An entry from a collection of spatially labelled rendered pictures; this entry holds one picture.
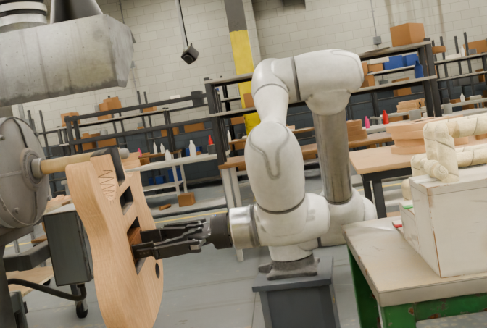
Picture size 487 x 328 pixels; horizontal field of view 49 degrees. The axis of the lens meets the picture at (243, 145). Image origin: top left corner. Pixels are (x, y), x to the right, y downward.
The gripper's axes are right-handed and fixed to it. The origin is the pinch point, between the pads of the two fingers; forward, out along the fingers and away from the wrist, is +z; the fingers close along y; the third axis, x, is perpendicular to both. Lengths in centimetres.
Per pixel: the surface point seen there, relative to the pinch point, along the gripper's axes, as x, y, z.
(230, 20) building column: 55, 709, 11
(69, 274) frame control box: -13.8, 22.1, 27.6
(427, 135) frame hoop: 14, -2, -63
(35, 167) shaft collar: 19.6, 6.0, 20.7
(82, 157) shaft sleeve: 19.9, 7.0, 10.2
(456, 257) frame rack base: -7, -15, -62
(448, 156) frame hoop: 11, -11, -64
